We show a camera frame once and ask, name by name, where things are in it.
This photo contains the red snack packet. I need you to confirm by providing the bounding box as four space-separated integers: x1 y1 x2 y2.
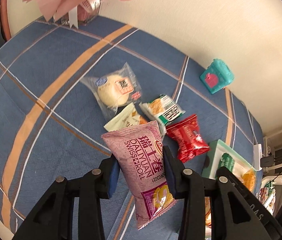
166 114 210 163

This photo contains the pink swiss roll snack packet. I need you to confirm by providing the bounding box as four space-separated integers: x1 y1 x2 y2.
101 121 176 230

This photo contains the green white snack packet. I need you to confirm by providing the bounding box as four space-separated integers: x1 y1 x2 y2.
139 95 185 136

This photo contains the cream snack packet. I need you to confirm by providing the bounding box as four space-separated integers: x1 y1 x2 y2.
104 103 148 132

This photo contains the round bun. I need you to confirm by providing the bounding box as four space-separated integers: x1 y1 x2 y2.
80 63 143 121

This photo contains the orange swiss roll packet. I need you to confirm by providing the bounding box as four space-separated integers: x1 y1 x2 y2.
204 197 212 227

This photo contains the orange yellow cake packet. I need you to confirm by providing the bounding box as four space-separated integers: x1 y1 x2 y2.
241 169 256 192

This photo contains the green rimmed white tray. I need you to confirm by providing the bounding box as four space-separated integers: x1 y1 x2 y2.
201 140 256 193

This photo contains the dark green snack packet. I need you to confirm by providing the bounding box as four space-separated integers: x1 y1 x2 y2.
218 153 235 172

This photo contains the black charger adapter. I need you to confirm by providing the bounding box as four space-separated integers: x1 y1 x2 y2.
260 155 275 168

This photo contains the white power strip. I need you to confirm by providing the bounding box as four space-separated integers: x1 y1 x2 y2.
253 144 263 171

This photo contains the blue plaid tablecloth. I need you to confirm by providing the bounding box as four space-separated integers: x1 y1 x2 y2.
0 17 263 237

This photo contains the teal toy box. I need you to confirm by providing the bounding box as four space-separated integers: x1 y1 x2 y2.
200 59 234 94

